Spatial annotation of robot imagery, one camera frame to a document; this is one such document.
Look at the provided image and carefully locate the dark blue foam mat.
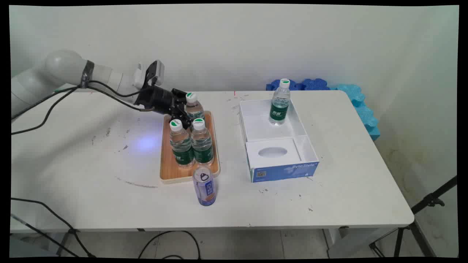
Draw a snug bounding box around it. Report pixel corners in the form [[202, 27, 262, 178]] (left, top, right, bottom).
[[300, 78, 332, 91], [266, 79, 303, 92]]

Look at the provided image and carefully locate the water bottle green label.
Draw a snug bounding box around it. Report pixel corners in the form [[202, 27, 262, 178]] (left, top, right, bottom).
[[190, 118, 215, 167], [169, 119, 196, 169], [185, 92, 205, 127], [269, 79, 291, 126]]

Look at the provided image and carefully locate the black strap on arm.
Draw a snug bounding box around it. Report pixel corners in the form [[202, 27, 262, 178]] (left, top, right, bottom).
[[81, 60, 95, 89]]

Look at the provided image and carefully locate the wooden tray white rim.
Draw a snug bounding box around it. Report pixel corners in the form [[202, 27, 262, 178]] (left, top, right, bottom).
[[159, 110, 221, 184]]

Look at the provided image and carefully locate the light blue foam mat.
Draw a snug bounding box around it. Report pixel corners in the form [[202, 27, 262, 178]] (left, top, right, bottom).
[[330, 84, 381, 141]]

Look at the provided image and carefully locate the white blue cardboard box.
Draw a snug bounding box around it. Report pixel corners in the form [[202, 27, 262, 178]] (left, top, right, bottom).
[[239, 97, 320, 183]]

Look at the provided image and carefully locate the black tripod stand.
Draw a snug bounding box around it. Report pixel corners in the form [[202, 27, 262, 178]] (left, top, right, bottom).
[[369, 176, 458, 258]]

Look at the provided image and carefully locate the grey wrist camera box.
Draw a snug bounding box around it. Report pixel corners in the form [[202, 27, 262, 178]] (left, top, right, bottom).
[[133, 60, 165, 90]]

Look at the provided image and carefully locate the black looped floor cable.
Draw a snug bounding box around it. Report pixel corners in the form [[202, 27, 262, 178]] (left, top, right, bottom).
[[138, 230, 201, 259]]

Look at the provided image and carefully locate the blue drink can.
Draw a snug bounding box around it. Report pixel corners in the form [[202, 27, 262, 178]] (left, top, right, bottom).
[[192, 166, 217, 206]]

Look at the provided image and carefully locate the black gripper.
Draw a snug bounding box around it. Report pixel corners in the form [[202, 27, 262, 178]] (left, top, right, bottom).
[[134, 85, 193, 129]]

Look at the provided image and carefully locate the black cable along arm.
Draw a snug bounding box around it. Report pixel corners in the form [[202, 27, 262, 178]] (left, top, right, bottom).
[[11, 80, 156, 136]]

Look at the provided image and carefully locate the black hanging cable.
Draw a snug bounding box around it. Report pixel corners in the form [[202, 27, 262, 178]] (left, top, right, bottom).
[[11, 198, 96, 258]]

